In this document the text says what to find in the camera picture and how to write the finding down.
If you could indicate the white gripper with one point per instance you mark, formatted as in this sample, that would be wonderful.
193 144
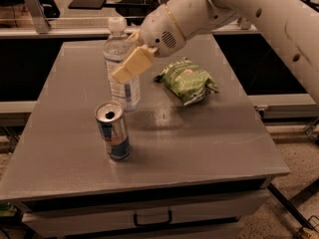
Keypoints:
160 33

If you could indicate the clear blue-label plastic bottle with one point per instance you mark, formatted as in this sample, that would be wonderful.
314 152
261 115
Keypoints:
115 50

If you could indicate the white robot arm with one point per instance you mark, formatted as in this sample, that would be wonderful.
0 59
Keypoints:
290 27

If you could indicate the redbull can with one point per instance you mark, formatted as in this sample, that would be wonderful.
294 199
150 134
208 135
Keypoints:
111 121

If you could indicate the green chip bag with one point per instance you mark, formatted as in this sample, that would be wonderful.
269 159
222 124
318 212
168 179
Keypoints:
187 80

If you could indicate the grey cabinet drawer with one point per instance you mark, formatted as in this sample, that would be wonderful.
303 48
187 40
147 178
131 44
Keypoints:
210 216

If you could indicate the left metal rail bracket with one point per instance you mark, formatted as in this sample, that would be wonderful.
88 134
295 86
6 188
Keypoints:
40 22

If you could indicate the right metal rail bracket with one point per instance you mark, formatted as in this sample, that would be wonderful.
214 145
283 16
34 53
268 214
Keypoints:
243 23

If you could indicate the black drawer handle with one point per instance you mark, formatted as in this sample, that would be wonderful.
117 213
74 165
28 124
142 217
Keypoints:
156 219

